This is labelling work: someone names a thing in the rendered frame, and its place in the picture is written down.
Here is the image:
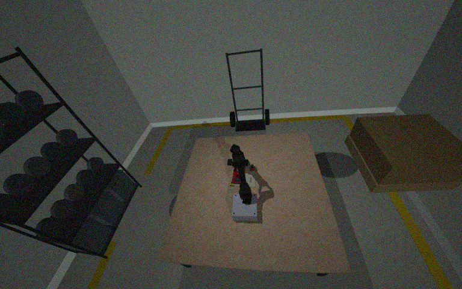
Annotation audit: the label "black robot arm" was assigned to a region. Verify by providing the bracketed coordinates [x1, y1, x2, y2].
[230, 144, 253, 205]

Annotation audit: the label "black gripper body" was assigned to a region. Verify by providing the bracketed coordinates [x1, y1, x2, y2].
[227, 159, 248, 166]

